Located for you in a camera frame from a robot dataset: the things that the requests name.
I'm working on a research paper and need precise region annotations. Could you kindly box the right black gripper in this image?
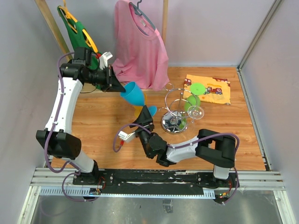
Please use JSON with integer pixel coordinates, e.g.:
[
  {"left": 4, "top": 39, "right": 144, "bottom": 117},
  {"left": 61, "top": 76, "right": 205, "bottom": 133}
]
[{"left": 129, "top": 105, "right": 154, "bottom": 158}]

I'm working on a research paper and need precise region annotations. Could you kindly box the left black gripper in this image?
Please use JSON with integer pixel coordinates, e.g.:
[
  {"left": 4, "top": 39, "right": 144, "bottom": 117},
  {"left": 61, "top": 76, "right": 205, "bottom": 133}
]
[{"left": 85, "top": 64, "right": 126, "bottom": 93}]

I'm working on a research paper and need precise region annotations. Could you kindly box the orange plastic wine glass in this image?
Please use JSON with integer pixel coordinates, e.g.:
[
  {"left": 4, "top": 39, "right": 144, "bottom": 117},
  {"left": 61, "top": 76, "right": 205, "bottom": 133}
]
[{"left": 134, "top": 92, "right": 147, "bottom": 118}]

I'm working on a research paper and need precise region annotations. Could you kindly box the blue plastic wine glass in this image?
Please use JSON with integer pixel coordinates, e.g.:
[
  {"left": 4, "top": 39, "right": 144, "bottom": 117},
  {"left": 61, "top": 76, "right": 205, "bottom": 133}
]
[{"left": 120, "top": 82, "right": 146, "bottom": 106}]

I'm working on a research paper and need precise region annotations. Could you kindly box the green plastic wine glass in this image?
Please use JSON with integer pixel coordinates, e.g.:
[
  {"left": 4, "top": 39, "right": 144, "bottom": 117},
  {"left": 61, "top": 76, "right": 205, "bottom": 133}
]
[{"left": 184, "top": 83, "right": 206, "bottom": 112}]

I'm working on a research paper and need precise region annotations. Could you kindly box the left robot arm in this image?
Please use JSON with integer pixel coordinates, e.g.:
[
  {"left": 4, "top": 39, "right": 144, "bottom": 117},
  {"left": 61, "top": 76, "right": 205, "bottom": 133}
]
[{"left": 36, "top": 47, "right": 125, "bottom": 185}]

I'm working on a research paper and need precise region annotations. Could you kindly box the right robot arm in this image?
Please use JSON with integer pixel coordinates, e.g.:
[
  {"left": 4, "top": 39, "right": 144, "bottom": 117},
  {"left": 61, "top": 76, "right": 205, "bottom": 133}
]
[{"left": 129, "top": 106, "right": 240, "bottom": 187}]

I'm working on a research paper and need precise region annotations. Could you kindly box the wooden clothes rack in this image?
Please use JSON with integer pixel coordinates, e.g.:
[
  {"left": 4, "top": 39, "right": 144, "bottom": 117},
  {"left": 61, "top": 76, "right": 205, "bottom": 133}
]
[{"left": 35, "top": 0, "right": 169, "bottom": 98}]

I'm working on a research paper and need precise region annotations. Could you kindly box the chrome wine glass rack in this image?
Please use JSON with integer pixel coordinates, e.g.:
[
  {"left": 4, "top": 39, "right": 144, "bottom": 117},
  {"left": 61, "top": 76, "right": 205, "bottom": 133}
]
[{"left": 159, "top": 83, "right": 191, "bottom": 134}]

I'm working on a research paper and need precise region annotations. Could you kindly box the clear wine glass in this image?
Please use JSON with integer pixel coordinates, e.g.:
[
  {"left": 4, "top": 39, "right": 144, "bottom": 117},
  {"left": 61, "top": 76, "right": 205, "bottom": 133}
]
[{"left": 187, "top": 105, "right": 205, "bottom": 123}]

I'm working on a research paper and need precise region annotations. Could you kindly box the pink t-shirt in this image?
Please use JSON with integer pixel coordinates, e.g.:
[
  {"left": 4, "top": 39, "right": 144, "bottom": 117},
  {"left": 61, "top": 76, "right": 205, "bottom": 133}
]
[{"left": 113, "top": 0, "right": 169, "bottom": 91}]

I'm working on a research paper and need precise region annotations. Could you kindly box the yellow clothes hanger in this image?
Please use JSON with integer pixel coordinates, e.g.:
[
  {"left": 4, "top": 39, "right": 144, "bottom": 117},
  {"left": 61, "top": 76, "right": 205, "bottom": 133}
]
[{"left": 58, "top": 0, "right": 99, "bottom": 53}]

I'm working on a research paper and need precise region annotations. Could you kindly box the green vest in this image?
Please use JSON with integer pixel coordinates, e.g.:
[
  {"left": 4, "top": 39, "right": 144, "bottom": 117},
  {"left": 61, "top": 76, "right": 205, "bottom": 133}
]
[{"left": 57, "top": 6, "right": 103, "bottom": 70}]

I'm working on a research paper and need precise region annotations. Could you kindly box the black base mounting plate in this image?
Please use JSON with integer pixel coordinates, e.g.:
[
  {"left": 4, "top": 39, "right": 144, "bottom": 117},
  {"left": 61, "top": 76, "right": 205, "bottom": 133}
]
[{"left": 72, "top": 169, "right": 237, "bottom": 196}]

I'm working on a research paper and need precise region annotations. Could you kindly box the yellow printed folded cloth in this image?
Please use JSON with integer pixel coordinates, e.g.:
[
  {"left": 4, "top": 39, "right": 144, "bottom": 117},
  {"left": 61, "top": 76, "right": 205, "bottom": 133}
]
[{"left": 183, "top": 75, "right": 231, "bottom": 105}]

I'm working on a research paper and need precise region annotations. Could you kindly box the grey clothes hanger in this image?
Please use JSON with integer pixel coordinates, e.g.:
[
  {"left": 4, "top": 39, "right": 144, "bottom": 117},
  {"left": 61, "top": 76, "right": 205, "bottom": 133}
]
[{"left": 128, "top": 0, "right": 156, "bottom": 37}]

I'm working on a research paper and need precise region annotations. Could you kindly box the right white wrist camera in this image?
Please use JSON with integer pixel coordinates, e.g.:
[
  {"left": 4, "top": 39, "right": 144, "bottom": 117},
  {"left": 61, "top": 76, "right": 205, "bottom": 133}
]
[{"left": 118, "top": 131, "right": 137, "bottom": 143}]

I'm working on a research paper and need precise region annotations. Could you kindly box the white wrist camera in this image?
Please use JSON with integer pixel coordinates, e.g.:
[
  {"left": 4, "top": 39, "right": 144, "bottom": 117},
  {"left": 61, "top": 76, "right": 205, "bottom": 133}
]
[
  {"left": 99, "top": 52, "right": 113, "bottom": 70},
  {"left": 118, "top": 131, "right": 137, "bottom": 143}
]

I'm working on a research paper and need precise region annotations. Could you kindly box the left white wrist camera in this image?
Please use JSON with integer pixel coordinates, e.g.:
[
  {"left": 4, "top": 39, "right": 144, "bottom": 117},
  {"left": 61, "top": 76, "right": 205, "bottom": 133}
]
[{"left": 99, "top": 52, "right": 113, "bottom": 70}]

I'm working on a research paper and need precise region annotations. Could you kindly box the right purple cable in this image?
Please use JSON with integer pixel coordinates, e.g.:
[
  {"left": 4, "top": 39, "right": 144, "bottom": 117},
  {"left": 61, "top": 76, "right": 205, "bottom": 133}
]
[{"left": 113, "top": 123, "right": 241, "bottom": 206}]

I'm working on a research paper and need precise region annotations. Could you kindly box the aluminium frame rail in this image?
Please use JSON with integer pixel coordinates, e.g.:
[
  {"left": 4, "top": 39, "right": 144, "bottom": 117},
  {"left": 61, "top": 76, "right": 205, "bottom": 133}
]
[{"left": 18, "top": 168, "right": 296, "bottom": 224}]

